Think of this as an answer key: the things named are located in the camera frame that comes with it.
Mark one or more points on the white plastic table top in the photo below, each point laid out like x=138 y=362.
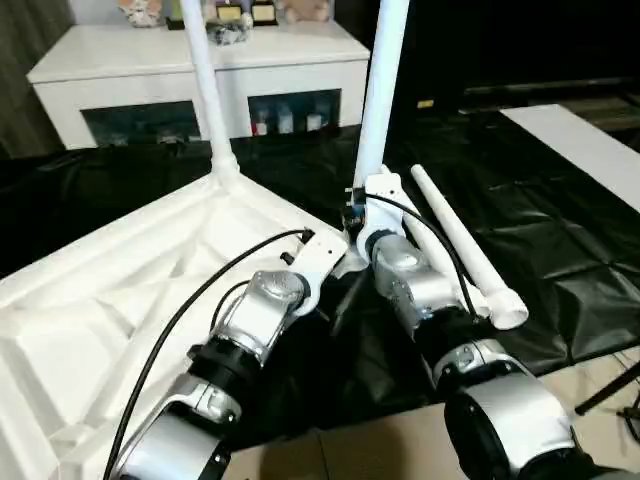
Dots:
x=100 y=300

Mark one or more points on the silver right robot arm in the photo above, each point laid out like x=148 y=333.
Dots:
x=415 y=285

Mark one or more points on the small yellow label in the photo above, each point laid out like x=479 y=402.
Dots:
x=425 y=104

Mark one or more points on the black work mat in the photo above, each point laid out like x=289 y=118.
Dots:
x=525 y=250

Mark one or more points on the pink plush item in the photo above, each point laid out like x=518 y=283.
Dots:
x=305 y=10

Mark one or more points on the white cabinet with glass doors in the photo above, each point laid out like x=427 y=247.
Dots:
x=150 y=65

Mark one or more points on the floral patterned pot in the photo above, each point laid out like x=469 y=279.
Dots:
x=140 y=12

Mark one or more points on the black tripod leg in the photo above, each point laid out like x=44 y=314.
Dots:
x=607 y=392

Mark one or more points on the grey curtain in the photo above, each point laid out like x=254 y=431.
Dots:
x=25 y=75

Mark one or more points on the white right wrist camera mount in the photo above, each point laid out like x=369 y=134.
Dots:
x=385 y=200

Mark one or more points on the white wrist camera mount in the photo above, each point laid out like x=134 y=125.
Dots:
x=385 y=200
x=317 y=255

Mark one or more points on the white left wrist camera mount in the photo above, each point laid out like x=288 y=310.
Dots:
x=317 y=255

